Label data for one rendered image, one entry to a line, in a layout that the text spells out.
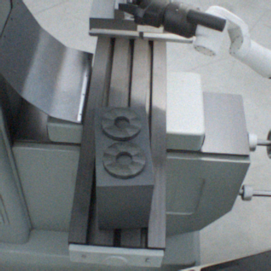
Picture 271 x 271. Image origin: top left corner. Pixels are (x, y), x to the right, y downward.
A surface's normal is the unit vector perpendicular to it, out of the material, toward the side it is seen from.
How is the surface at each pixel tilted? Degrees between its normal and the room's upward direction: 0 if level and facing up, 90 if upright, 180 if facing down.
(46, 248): 0
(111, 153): 0
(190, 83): 0
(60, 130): 90
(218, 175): 90
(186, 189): 90
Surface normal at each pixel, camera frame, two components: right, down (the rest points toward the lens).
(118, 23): -0.05, 0.77
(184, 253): 0.06, -0.63
